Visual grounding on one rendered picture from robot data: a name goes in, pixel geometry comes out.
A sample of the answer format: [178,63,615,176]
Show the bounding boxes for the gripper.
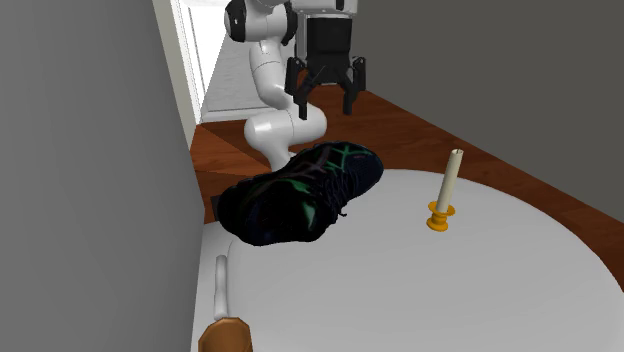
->
[284,15,368,122]

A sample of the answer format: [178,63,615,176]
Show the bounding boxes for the black shoe with green stripes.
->
[215,141,385,248]

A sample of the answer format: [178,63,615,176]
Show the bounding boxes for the white candle in yellow holder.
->
[425,148,465,233]

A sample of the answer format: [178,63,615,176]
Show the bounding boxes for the white door frame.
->
[151,0,207,150]

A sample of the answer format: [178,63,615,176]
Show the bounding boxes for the brown tool with white handle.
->
[197,254,255,352]

